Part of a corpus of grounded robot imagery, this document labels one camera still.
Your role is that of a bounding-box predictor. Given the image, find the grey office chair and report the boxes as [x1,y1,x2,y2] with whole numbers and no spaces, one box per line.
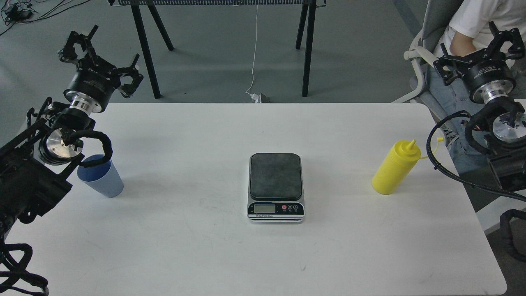
[394,0,462,121]

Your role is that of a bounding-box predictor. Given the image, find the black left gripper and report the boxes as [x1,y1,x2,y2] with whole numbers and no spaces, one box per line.
[58,25,143,113]

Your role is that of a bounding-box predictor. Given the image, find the white power adapter on floor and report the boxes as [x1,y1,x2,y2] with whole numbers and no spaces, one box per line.
[249,93,263,104]

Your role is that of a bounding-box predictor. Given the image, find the seated person in white shirt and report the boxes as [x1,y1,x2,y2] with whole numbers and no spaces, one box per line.
[427,0,526,174]

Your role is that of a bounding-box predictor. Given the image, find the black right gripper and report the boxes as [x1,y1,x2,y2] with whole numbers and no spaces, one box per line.
[433,22,525,103]

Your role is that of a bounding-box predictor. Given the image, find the black cables on floor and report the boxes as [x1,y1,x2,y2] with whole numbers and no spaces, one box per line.
[0,0,91,37]

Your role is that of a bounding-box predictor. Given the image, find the blue ribbed plastic cup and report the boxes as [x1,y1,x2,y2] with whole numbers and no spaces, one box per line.
[77,160,124,197]

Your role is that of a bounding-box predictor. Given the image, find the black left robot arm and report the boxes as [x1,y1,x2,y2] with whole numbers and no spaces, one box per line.
[0,25,143,296]

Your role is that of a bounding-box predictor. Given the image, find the white side table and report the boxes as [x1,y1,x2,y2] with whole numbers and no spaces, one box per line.
[476,196,526,235]

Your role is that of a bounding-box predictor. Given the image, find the white hanging cable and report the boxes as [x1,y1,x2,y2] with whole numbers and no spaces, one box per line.
[245,4,259,97]

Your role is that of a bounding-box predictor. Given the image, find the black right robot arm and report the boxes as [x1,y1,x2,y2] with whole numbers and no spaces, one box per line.
[424,22,525,201]

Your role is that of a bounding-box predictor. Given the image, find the black-legged background table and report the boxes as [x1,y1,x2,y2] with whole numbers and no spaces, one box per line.
[108,0,328,99]

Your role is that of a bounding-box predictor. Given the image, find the yellow squeeze bottle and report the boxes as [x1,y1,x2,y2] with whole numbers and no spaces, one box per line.
[371,139,429,195]

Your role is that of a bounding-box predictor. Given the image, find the digital kitchen scale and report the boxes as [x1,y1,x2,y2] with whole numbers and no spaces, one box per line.
[247,153,306,224]

